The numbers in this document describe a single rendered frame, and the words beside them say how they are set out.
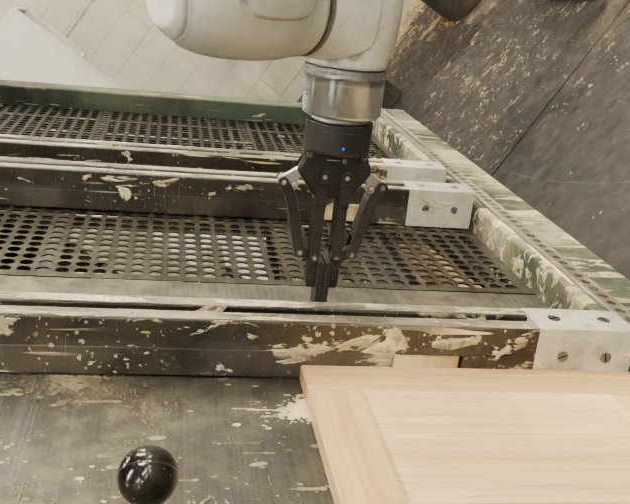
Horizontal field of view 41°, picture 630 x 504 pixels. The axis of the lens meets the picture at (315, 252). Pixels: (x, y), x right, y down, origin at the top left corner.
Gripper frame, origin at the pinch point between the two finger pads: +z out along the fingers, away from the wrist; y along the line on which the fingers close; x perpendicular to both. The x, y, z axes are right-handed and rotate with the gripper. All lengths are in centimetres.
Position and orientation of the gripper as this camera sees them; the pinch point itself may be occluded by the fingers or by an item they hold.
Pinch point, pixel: (320, 286)
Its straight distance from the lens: 100.6
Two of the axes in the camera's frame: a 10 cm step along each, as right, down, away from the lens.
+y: -9.8, -0.5, -1.8
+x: 1.5, 3.5, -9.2
